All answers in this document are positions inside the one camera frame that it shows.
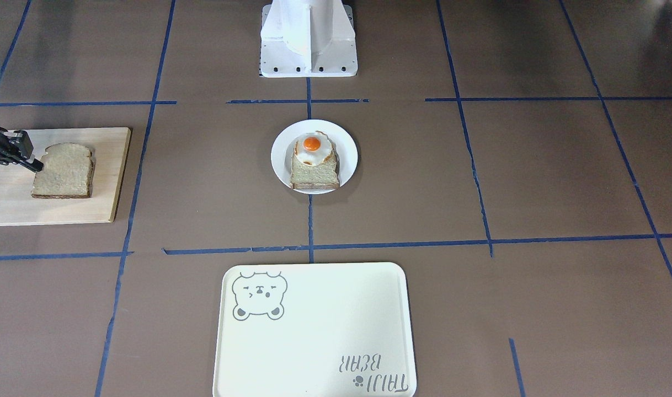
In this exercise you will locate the fried egg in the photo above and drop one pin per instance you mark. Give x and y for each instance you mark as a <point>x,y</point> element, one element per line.
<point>313,149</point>

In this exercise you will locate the wooden cutting board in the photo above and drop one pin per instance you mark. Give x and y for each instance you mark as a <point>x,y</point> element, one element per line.
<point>109,152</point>

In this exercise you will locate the cream bear tray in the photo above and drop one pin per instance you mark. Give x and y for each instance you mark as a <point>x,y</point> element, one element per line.
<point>329,329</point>

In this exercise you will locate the white round plate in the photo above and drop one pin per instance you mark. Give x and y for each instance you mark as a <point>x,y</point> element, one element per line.
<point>282,150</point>

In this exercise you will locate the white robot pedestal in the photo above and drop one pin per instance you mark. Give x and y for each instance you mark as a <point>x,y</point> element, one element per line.
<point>307,39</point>

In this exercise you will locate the bread slice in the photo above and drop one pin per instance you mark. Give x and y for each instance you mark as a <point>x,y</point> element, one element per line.
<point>315,177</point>
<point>67,172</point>

